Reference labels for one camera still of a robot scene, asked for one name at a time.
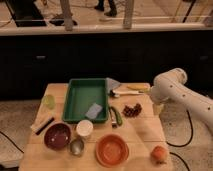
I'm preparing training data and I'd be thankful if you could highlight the dark red grape bunch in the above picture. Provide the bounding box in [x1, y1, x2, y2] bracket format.
[122, 103, 142, 117]

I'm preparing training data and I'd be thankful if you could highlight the yellow banana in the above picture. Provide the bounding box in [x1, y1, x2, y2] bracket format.
[127, 84, 150, 92]

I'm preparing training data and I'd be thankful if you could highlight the black floor cable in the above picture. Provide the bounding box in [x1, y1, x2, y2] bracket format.
[166, 109, 196, 171]

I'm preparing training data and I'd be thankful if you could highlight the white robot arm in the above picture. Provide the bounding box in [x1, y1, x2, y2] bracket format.
[149, 68, 213, 134]

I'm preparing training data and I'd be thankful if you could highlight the green plastic tray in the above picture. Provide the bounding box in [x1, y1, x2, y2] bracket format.
[62, 78, 108, 124]

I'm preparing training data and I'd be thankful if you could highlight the blue sponge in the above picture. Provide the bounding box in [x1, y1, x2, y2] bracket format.
[85, 103, 102, 119]

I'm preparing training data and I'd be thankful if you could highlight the white cup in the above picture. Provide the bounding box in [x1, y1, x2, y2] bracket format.
[76, 120, 93, 139]

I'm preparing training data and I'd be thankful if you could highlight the wooden table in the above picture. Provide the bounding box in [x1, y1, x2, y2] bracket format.
[18, 82, 175, 171]

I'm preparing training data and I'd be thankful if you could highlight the orange red bowl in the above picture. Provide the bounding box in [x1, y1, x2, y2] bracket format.
[95, 134, 129, 167]

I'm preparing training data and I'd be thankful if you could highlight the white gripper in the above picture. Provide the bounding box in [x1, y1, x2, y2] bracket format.
[149, 86, 169, 116]

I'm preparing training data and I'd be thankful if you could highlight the purple bowl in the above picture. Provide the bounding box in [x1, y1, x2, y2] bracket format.
[44, 123, 71, 150]

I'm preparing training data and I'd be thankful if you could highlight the peach apple fruit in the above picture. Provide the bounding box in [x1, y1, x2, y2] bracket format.
[151, 146, 168, 164]

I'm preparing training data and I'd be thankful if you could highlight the small metal cup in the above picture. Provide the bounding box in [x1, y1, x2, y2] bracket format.
[69, 138, 84, 156]

